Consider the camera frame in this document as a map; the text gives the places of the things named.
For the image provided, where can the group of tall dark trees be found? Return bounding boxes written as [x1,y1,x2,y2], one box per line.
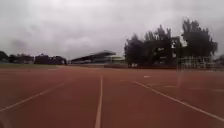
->
[123,18,219,68]

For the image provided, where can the pale railing structure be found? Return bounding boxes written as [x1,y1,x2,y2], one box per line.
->
[176,55,216,70]

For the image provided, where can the red running track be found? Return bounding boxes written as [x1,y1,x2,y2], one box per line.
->
[0,65,224,128]

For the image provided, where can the roofed grandstand building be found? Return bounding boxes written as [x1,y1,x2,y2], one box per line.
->
[69,49,126,66]

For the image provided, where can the distant row of trees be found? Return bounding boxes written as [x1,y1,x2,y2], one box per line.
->
[0,50,68,66]

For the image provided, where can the green grass field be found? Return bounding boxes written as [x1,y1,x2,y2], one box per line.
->
[0,63,60,70]

